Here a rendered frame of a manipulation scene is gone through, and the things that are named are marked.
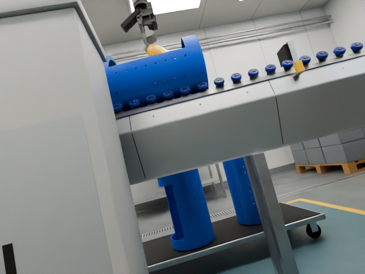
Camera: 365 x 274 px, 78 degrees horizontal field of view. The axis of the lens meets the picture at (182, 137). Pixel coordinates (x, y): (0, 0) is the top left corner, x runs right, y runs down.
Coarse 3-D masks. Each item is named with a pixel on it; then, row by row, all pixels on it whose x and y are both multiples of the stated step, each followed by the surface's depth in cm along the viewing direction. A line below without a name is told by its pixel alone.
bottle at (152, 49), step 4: (148, 44) 103; (152, 44) 103; (148, 48) 102; (152, 48) 102; (156, 48) 101; (160, 48) 102; (148, 52) 103; (152, 52) 102; (156, 52) 101; (160, 52) 101; (164, 52) 101
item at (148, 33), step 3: (144, 27) 103; (147, 27) 103; (147, 30) 103; (150, 30) 103; (153, 30) 102; (141, 33) 102; (144, 33) 102; (147, 33) 102; (150, 33) 102; (153, 33) 102; (144, 36) 102; (147, 36) 102; (144, 39) 102; (144, 42) 102; (147, 45) 103
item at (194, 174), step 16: (176, 176) 141; (192, 176) 144; (176, 192) 140; (192, 192) 141; (176, 208) 163; (192, 208) 139; (176, 224) 160; (192, 224) 137; (208, 224) 143; (176, 240) 141; (192, 240) 136; (208, 240) 139
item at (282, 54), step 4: (284, 44) 104; (288, 44) 103; (292, 44) 103; (280, 48) 107; (284, 48) 104; (288, 48) 103; (292, 48) 102; (280, 52) 108; (284, 52) 105; (288, 52) 103; (292, 52) 102; (280, 56) 109; (284, 56) 105; (288, 56) 103; (292, 56) 102; (296, 56) 102; (280, 60) 110; (284, 60) 106; (292, 60) 102; (296, 60) 102; (280, 64) 111
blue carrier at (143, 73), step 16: (192, 48) 95; (112, 64) 112; (128, 64) 96; (144, 64) 95; (160, 64) 95; (176, 64) 95; (192, 64) 95; (112, 80) 95; (128, 80) 95; (144, 80) 95; (160, 80) 96; (176, 80) 96; (192, 80) 97; (112, 96) 97; (128, 96) 97; (144, 96) 99; (160, 96) 100; (176, 96) 102
